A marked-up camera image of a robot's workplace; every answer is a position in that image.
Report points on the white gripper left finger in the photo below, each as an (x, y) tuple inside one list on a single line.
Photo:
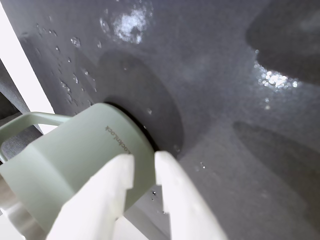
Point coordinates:
[(100, 200)]

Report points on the black table mat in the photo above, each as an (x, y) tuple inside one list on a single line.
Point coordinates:
[(205, 80)]

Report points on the pale green steel mug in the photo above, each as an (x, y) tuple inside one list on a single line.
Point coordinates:
[(75, 155)]

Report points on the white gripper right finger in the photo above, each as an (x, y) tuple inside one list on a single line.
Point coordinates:
[(182, 200)]

